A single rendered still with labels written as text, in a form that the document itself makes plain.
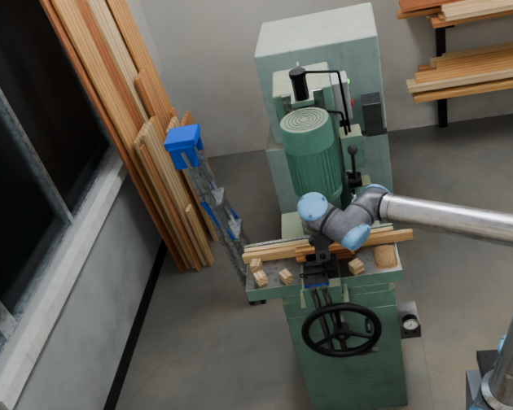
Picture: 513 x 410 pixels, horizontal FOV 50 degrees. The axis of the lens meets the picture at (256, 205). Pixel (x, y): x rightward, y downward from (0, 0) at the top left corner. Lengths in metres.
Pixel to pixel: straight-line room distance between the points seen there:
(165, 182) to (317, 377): 1.46
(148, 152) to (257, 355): 1.29
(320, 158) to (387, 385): 1.21
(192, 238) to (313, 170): 1.80
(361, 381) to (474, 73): 2.24
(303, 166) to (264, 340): 1.50
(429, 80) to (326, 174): 2.13
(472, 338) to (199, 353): 1.46
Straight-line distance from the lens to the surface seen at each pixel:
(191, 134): 2.71
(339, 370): 2.54
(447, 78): 3.95
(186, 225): 3.48
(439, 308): 3.16
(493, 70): 3.99
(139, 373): 3.28
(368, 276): 2.11
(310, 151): 1.82
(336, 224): 1.61
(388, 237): 2.19
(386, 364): 2.53
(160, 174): 3.27
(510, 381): 1.69
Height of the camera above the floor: 2.40
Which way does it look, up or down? 36 degrees down
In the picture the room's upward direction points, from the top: 16 degrees counter-clockwise
